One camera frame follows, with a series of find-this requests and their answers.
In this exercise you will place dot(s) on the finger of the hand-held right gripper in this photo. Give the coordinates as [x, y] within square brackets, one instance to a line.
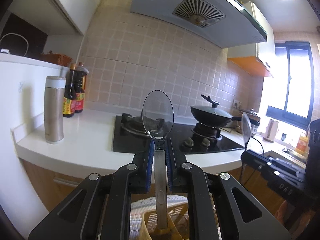
[255, 161]
[275, 160]

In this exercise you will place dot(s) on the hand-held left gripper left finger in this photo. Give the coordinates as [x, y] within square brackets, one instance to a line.
[149, 170]

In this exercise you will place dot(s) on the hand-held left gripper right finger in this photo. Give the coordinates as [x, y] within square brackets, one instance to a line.
[170, 170]

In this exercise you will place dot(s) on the clear plastic spoon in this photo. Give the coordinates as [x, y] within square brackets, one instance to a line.
[181, 226]
[160, 170]
[246, 130]

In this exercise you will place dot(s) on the yellow plastic utensil basket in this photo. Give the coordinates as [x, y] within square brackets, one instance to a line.
[147, 230]

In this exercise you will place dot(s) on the person's right forearm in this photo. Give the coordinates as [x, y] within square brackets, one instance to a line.
[283, 212]

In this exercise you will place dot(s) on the small dark object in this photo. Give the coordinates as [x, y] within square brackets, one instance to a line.
[284, 137]

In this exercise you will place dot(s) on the yellow bottle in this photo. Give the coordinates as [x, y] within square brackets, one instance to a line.
[302, 143]

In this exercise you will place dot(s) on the white electric kettle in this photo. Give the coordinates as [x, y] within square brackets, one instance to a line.
[270, 130]

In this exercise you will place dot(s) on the black gas stove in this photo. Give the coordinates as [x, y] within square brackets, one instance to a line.
[180, 133]

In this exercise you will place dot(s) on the beige rice cooker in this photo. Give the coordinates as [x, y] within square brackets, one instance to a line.
[255, 120]

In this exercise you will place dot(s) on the striped woven table mat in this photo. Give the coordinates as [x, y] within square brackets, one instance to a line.
[136, 217]

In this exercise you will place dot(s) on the black wok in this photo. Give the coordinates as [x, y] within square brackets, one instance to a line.
[212, 121]

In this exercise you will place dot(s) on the white kitchen counter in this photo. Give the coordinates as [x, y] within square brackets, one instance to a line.
[87, 135]

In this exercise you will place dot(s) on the dark framed window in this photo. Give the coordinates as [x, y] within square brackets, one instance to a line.
[282, 85]

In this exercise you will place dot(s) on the dark soy sauce bottle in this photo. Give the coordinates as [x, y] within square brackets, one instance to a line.
[81, 97]
[70, 97]

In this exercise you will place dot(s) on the wooden base cabinet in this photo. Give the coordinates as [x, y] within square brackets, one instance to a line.
[45, 182]

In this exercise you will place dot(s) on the gold thermos flask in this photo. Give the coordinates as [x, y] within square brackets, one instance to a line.
[54, 110]

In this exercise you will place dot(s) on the white refrigerator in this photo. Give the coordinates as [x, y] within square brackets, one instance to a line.
[20, 120]

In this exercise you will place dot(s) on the brown wicker basket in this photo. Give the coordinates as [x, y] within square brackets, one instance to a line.
[57, 58]

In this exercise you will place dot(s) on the white range hood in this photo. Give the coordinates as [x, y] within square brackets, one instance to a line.
[162, 17]

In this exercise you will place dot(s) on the wall outlet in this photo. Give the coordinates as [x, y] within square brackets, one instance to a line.
[237, 104]

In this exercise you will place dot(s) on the orange wall cabinet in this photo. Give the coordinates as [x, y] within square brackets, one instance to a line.
[250, 63]

